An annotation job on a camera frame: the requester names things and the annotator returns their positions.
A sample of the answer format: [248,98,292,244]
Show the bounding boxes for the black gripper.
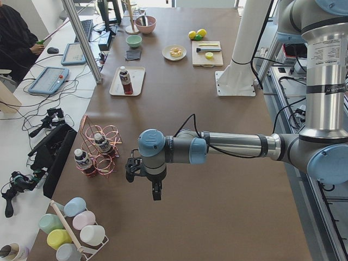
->
[147,172,165,201]

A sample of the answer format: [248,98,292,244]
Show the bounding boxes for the white round plate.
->
[162,45,187,61]

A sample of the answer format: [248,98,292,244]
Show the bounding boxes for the glazed braided donut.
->
[170,47,183,57]

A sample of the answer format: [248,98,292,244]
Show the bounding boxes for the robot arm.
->
[126,1,347,200]

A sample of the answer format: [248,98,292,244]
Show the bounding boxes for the beige rabbit tray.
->
[109,66,145,96]

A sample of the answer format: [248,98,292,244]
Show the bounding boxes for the red tea bottle on tray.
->
[119,66,133,95]

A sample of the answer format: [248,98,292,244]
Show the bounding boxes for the tea bottle in rack rear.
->
[94,133,116,157]

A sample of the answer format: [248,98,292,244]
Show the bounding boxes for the tea bottle in rack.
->
[74,148,97,177]
[94,133,116,157]

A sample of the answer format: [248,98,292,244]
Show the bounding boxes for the tea bottle in rack front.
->
[74,148,97,177]

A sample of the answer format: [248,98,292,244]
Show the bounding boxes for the pink plastic cup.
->
[72,210,96,231]

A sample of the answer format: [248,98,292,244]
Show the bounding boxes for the white plastic cup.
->
[80,225,105,246]

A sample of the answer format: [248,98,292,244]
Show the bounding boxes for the blue plastic cup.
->
[64,197,86,217]

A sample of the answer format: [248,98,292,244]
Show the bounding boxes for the grey plastic cup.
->
[56,244,82,261]

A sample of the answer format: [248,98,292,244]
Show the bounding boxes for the yellow plastic cup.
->
[46,229,72,250]

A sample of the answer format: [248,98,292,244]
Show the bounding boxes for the green plastic cup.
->
[39,214,64,234]

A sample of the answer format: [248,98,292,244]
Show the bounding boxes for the grey folded cloth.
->
[125,50,142,61]

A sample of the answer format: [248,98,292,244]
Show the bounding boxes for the wooden cutting board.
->
[191,41,223,67]

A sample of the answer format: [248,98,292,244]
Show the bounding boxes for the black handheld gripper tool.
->
[1,171,39,218]

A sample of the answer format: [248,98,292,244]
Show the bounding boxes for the half lemon slice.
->
[205,52,214,59]

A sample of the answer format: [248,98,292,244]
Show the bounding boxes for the steel black-tipped rod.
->
[196,47,221,53]

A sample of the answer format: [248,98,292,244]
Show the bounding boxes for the green ceramic bowl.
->
[126,35,142,48]

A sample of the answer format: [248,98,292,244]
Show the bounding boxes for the yellow plastic knife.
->
[198,43,219,46]

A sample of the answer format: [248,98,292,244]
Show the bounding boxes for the blue teach pendant near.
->
[28,67,69,95]

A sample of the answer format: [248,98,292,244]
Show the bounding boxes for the blue teach pendant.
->
[28,67,69,95]
[61,43,86,66]

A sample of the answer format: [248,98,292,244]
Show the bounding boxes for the green lime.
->
[194,34,202,41]

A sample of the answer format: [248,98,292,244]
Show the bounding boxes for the yellow lemon far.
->
[188,30,197,40]

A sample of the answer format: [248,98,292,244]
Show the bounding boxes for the yellow lemon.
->
[197,29,207,38]
[188,30,197,40]

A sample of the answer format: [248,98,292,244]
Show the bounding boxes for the blue teach pendant far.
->
[61,43,86,66]

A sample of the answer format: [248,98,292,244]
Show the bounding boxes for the wooden mug tree stand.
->
[121,0,139,35]

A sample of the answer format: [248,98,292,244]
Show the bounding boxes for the yellow lemon near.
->
[197,29,207,38]

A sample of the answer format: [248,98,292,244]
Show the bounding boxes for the pink bowl with ice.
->
[134,15,157,34]

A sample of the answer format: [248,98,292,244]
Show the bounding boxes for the metal scoop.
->
[135,15,148,26]

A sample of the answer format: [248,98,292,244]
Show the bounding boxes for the black computer mouse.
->
[47,47,59,54]

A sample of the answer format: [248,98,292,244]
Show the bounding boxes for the black keyboard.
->
[80,19,94,41]

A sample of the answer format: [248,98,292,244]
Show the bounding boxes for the seated person in black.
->
[1,3,45,83]

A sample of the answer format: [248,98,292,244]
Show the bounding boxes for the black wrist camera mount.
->
[125,148,145,183]

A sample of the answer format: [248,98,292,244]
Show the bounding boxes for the copper wire bottle rack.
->
[79,115,122,177]

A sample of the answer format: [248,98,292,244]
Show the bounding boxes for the white wire cup rack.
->
[49,200,109,261]

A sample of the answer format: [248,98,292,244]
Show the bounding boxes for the white camera mast with base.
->
[215,0,273,97]

